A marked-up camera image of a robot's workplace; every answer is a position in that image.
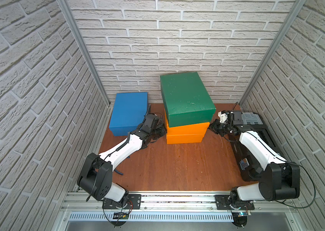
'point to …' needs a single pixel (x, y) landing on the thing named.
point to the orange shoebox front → (193, 129)
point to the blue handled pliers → (118, 172)
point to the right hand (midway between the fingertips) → (208, 126)
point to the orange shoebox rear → (184, 138)
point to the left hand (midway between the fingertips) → (170, 127)
